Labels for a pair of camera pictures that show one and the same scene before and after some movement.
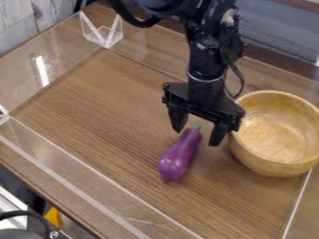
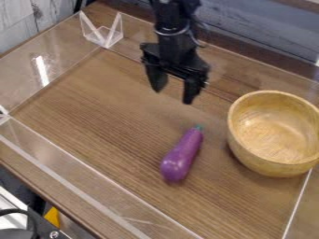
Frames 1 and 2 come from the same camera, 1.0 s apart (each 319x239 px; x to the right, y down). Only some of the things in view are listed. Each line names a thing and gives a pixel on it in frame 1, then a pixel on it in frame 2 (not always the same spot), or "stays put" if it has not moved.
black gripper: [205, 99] → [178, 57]
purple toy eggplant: [178, 158] stays put
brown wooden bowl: [276, 144] stays put
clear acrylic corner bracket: [104, 35] stays put
